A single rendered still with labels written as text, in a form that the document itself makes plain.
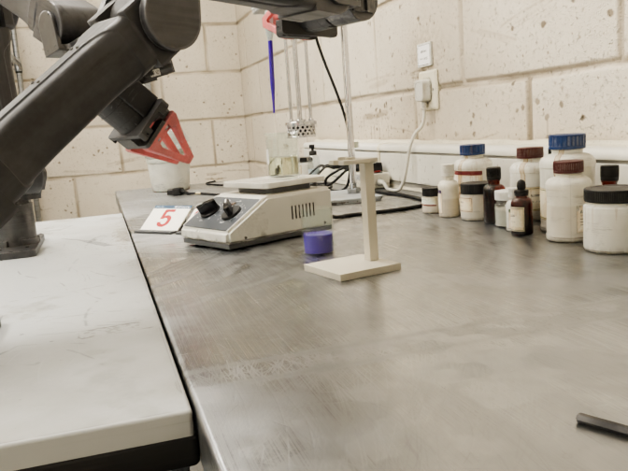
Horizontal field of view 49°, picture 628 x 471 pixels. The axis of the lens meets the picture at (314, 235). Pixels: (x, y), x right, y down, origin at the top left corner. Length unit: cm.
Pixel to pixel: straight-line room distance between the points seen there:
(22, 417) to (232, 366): 14
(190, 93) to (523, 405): 316
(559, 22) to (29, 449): 100
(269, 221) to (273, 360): 51
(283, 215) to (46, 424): 63
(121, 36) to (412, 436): 45
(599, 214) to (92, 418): 59
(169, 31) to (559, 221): 52
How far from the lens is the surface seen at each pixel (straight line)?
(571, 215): 91
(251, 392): 46
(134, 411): 46
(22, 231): 120
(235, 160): 353
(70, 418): 47
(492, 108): 138
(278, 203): 102
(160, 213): 128
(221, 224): 100
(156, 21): 69
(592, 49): 115
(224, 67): 354
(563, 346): 53
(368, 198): 79
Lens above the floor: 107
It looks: 9 degrees down
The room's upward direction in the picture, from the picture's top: 4 degrees counter-clockwise
